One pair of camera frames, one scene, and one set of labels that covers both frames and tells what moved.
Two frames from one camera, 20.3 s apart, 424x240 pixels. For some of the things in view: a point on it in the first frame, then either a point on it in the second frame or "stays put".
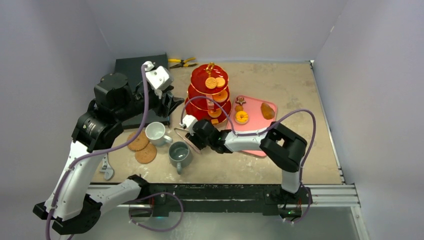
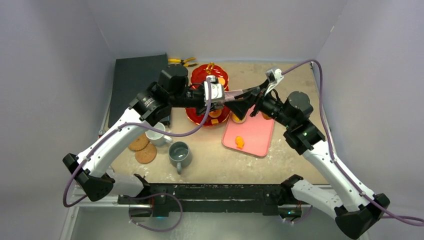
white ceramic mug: (155, 132) stays put
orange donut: (215, 114) stays put
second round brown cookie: (147, 155) stays put
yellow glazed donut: (241, 117) stays put
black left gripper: (163, 108) -> (199, 110)
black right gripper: (196, 137) -> (255, 103)
